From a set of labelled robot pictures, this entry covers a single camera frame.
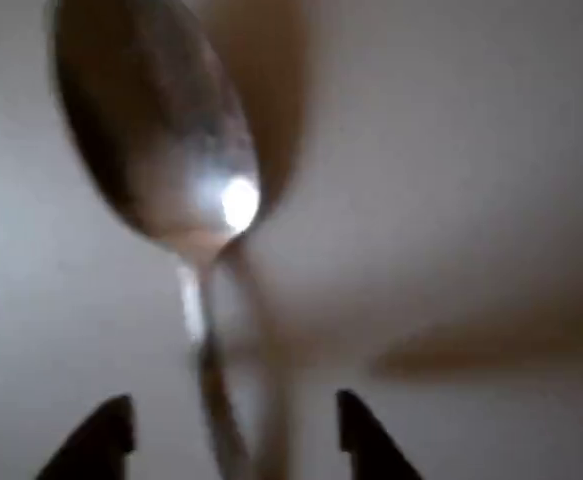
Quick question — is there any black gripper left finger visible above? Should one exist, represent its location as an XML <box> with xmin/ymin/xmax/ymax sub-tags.
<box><xmin>34</xmin><ymin>393</ymin><xmax>137</xmax><ymax>480</ymax></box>

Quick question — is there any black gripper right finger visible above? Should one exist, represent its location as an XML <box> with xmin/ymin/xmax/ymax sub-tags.
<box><xmin>334</xmin><ymin>388</ymin><xmax>426</xmax><ymax>480</ymax></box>

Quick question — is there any silver metal spoon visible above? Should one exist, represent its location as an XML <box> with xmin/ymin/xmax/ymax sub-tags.
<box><xmin>50</xmin><ymin>0</ymin><xmax>267</xmax><ymax>480</ymax></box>

